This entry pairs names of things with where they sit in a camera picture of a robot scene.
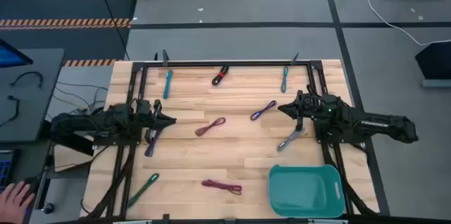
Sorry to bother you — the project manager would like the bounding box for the grey side desk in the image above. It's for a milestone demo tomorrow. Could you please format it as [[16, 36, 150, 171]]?
[[0, 48, 66, 143]]

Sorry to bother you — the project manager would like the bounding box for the grey braided USB-C cable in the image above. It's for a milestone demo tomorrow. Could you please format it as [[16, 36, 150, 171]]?
[[276, 127, 306, 152]]

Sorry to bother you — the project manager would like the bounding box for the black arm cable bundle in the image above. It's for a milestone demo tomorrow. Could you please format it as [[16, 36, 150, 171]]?
[[84, 146, 135, 218]]

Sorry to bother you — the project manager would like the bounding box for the black cable with red tie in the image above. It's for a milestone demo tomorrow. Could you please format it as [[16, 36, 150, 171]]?
[[211, 65, 230, 87]]

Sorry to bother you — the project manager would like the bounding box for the black aluminium table frame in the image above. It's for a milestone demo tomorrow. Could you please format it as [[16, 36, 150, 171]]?
[[84, 60, 380, 224]]

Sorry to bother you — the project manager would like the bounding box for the maroon braided USB-C cable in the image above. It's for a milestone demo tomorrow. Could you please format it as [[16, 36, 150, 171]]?
[[194, 117, 226, 137]]

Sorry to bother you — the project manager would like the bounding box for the magenta black braided USB-C cable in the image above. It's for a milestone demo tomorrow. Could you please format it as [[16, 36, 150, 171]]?
[[201, 179, 243, 196]]

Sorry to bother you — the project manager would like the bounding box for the teal plastic bin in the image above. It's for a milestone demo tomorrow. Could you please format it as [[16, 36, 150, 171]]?
[[267, 163, 346, 218]]

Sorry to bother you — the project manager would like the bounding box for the thin loose wire bundle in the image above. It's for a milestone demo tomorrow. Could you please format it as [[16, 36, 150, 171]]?
[[49, 81, 109, 113]]

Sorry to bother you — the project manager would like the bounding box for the green braided USB-C cable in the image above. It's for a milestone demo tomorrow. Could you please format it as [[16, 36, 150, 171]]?
[[126, 173, 160, 208]]

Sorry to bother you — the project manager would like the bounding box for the black keyboard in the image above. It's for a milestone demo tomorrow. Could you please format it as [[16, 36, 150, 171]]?
[[0, 149, 18, 192]]

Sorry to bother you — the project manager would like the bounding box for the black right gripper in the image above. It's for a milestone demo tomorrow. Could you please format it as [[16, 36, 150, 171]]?
[[278, 89, 321, 132]]

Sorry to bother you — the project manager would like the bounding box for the person's hand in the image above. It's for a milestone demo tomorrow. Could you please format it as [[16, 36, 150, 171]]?
[[0, 180, 35, 224]]

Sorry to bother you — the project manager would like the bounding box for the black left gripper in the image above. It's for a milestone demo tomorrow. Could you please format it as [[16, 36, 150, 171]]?
[[135, 99, 178, 144]]

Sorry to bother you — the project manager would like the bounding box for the dark purple USB-C cable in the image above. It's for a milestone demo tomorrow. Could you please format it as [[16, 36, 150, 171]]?
[[144, 129, 163, 158]]

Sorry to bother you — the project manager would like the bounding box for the white floor cable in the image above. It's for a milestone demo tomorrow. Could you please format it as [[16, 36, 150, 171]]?
[[347, 0, 451, 46]]

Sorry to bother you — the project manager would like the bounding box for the black curved cable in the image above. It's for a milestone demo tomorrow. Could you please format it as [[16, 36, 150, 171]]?
[[0, 95, 20, 128], [9, 71, 44, 89]]

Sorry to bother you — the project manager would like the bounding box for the blue-lit computer monitor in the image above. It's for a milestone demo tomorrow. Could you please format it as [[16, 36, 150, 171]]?
[[0, 39, 35, 69]]

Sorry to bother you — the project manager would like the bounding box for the black box on grey base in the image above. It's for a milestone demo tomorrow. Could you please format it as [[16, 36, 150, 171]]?
[[414, 42, 451, 89]]

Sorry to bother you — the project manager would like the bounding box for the thin black floor cable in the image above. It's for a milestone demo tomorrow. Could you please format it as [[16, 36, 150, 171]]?
[[94, 0, 130, 61]]

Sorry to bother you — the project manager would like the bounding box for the bright purple USB-C cable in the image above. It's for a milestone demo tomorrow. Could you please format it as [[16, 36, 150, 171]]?
[[250, 99, 278, 121]]

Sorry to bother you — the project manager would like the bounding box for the blue braided USB-C cable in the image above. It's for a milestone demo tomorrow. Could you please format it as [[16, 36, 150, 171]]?
[[280, 66, 289, 94], [162, 69, 173, 100]]

